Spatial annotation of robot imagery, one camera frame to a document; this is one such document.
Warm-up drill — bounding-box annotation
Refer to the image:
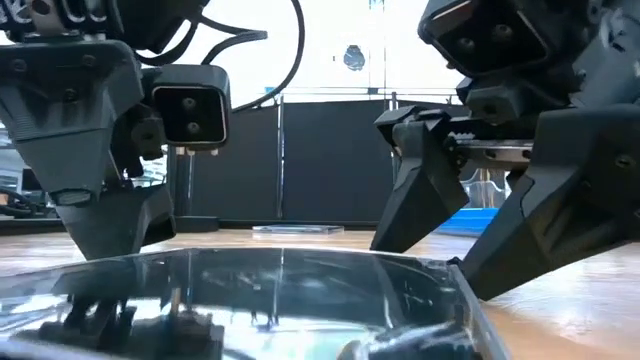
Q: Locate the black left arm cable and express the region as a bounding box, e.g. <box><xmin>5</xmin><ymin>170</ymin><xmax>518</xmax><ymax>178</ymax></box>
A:
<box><xmin>134</xmin><ymin>0</ymin><xmax>306</xmax><ymax>114</ymax></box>

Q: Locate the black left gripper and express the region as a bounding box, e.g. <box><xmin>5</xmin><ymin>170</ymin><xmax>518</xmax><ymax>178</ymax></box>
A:
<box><xmin>0</xmin><ymin>0</ymin><xmax>209</xmax><ymax>261</ymax></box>

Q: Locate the clear plastic bin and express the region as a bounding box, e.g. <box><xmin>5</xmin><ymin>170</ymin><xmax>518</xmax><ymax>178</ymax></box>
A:
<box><xmin>434</xmin><ymin>167</ymin><xmax>512</xmax><ymax>237</ymax></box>

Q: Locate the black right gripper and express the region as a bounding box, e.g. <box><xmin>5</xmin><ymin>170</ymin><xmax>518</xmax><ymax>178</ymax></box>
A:
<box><xmin>449</xmin><ymin>0</ymin><xmax>640</xmax><ymax>169</ymax></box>

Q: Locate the black ceiling dome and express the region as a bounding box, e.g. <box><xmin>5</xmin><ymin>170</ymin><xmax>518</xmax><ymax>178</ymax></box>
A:
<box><xmin>343</xmin><ymin>44</ymin><xmax>366</xmax><ymax>71</ymax></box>

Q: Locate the black clear jewel case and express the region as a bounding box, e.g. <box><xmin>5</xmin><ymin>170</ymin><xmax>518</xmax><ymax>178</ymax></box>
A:
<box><xmin>252</xmin><ymin>224</ymin><xmax>345</xmax><ymax>236</ymax></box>
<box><xmin>0</xmin><ymin>246</ymin><xmax>512</xmax><ymax>360</ymax></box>

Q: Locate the black computer monitor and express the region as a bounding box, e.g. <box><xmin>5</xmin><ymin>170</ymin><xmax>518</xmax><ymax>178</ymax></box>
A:
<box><xmin>20</xmin><ymin>168</ymin><xmax>44</xmax><ymax>194</ymax></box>

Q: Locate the black partition screen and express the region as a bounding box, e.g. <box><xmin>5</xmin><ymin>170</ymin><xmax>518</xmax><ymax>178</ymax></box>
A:
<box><xmin>192</xmin><ymin>97</ymin><xmax>501</xmax><ymax>224</ymax></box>

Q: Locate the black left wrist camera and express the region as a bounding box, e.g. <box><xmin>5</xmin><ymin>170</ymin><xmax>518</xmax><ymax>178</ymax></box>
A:
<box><xmin>142</xmin><ymin>63</ymin><xmax>233</xmax><ymax>151</ymax></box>

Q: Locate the black table frame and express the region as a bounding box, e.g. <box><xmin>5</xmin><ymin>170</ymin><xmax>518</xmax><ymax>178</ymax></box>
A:
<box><xmin>0</xmin><ymin>215</ymin><xmax>381</xmax><ymax>234</ymax></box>

